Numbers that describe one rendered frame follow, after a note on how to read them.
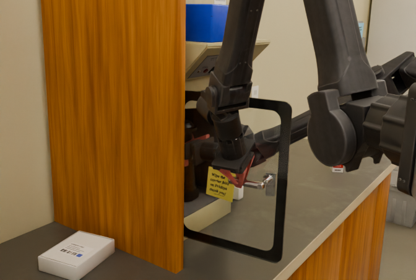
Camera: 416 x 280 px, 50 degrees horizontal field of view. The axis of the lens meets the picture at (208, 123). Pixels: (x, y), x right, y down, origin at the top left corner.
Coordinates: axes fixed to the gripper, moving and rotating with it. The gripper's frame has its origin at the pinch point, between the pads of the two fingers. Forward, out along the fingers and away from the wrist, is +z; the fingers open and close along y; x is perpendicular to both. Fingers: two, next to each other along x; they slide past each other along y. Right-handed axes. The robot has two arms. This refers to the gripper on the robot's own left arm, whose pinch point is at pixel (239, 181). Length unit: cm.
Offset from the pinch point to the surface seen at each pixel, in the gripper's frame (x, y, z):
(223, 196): -6.4, -1.0, 7.5
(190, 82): -21.2, -20.0, -12.7
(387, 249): 12, -151, 205
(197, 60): -13.8, -14.6, -23.1
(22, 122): -67, 2, -9
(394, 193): 8, -203, 201
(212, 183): -9.7, -2.1, 5.1
